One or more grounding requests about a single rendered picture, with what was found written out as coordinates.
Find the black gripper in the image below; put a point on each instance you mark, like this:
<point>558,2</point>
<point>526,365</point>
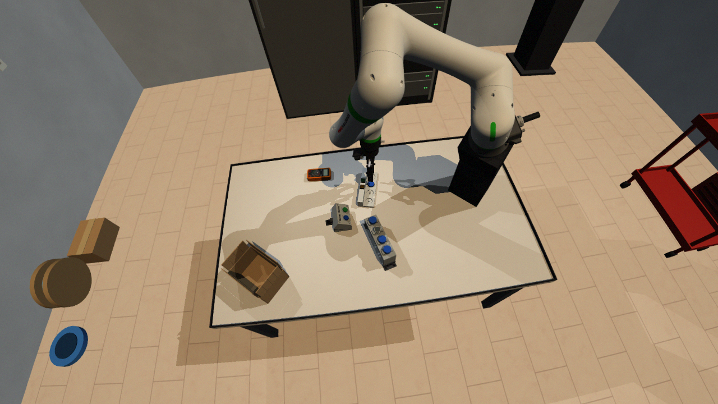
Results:
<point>370,156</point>

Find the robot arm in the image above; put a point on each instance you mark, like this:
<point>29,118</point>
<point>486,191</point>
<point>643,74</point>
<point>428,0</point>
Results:
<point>388,36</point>

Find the orange digital multimeter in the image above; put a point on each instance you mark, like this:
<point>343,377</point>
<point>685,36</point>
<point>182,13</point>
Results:
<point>319,174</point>

